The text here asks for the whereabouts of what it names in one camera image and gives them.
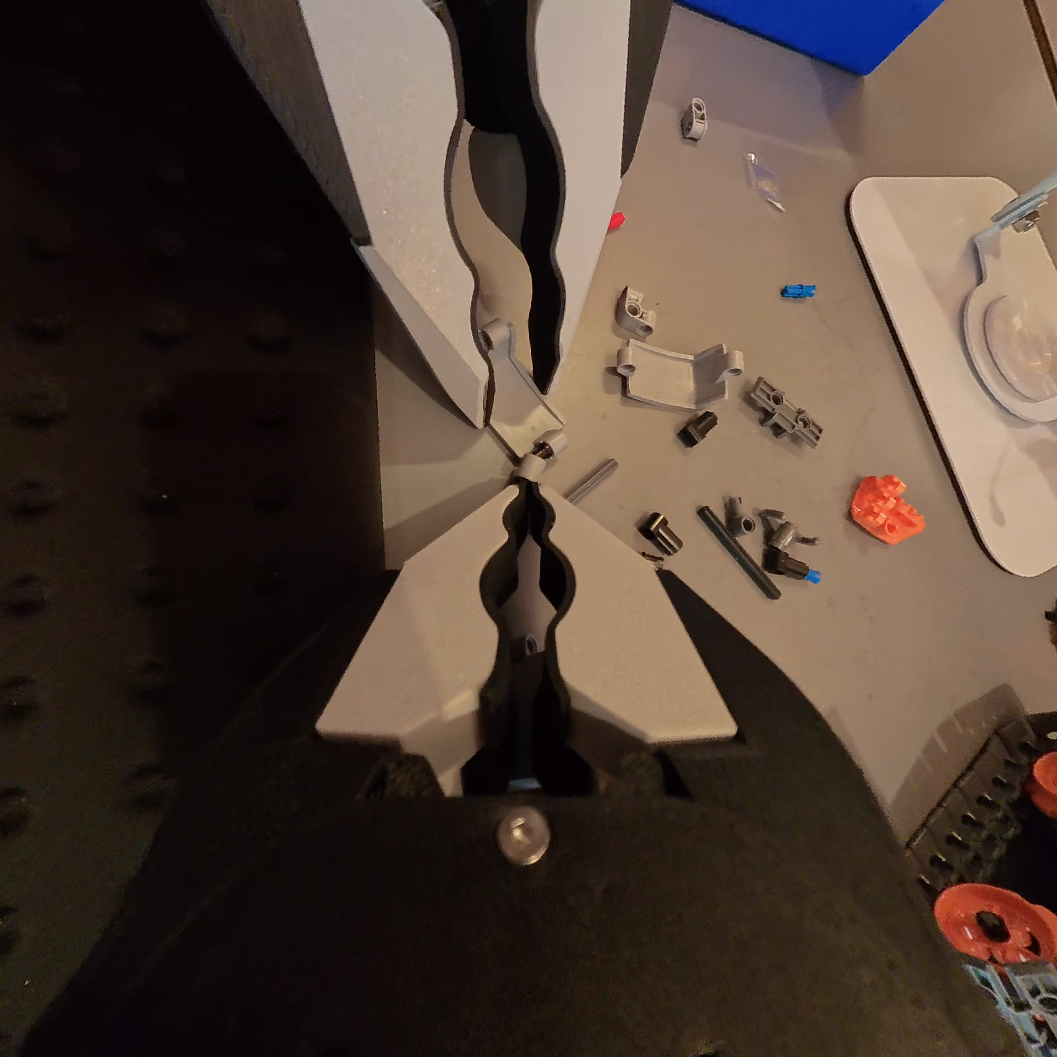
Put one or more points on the grey orange tracked toy robot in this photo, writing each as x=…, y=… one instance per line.
x=991, y=826

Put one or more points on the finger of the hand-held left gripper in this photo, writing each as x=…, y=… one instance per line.
x=586, y=124
x=396, y=165

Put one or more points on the small grey liftarm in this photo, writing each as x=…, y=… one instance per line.
x=695, y=120

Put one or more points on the small grey pin connector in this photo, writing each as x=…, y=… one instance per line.
x=739, y=516

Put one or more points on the blue long pin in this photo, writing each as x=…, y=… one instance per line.
x=798, y=291

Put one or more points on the grey double connector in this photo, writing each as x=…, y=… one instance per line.
x=638, y=310

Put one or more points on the long black axle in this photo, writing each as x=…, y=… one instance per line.
x=739, y=552

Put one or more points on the clear plastic scrap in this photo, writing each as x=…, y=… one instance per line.
x=764, y=182

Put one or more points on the grey H-shaped connector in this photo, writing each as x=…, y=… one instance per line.
x=784, y=413

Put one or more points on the white book stand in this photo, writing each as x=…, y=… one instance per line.
x=908, y=330

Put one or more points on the orange wedge brick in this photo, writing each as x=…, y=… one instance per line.
x=888, y=510

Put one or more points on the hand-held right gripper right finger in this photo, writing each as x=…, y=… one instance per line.
x=644, y=661

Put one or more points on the black pin connector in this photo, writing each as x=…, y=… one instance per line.
x=698, y=429
x=659, y=533

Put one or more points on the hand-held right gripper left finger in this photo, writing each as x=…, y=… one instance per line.
x=413, y=661

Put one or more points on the blue plastic bin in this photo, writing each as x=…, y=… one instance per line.
x=809, y=29

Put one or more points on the small white block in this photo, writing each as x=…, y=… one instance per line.
x=530, y=467

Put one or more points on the dark grey axle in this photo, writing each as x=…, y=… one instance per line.
x=592, y=480

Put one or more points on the grey grooved curved panel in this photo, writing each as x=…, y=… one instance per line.
x=522, y=619

